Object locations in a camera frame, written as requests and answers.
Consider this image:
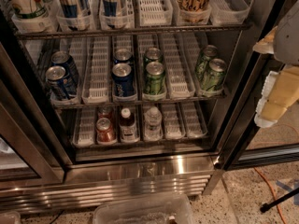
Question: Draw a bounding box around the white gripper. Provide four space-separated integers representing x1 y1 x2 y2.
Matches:
252 26 299 128

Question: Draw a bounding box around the brown bottle white cap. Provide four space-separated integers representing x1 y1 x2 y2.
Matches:
120 108 137 142

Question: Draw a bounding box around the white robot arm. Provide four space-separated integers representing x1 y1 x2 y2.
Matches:
253 1 299 128

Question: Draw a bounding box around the open fridge door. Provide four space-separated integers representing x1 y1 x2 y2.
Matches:
215 0 298 171

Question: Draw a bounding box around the clear water bottle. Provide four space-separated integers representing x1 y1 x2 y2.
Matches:
144 106 162 141

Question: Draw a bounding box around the stainless steel fridge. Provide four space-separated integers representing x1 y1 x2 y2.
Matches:
0 0 251 214

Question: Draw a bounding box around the front right green can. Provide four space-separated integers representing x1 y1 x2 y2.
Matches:
200 58 227 92

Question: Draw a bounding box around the rear right green can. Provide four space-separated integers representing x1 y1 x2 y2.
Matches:
195 45 218 80

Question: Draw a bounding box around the front centre green can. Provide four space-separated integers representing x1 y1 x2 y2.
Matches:
144 62 165 95

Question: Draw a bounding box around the rear centre green can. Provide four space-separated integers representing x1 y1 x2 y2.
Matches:
143 48 164 65

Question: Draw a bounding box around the black stand leg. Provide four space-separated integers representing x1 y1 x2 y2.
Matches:
260 188 299 213

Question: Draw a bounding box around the front centre blue can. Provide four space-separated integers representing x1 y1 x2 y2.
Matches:
111 63 135 97

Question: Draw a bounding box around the rear centre blue can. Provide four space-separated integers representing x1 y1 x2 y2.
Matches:
114 49 134 66

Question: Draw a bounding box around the clear plastic bin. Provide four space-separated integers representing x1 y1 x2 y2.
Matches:
93 193 195 224

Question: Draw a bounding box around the rear red soda can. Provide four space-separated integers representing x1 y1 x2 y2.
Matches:
98 106 113 121

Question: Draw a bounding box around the red soda can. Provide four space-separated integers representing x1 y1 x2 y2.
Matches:
96 118 117 145
98 106 113 121

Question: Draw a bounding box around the front red soda can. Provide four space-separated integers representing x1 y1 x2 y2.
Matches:
96 118 117 145

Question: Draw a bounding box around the rear left blue can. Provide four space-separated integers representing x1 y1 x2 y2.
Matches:
51 50 79 85

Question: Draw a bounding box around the front left blue can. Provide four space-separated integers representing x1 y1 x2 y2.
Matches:
46 65 77 101

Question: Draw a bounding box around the white green tall can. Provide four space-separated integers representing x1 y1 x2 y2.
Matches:
8 0 49 20

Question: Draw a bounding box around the small clear container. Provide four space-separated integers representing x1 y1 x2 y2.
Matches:
0 211 21 224

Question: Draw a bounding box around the orange cable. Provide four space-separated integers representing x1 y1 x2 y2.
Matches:
253 167 288 224

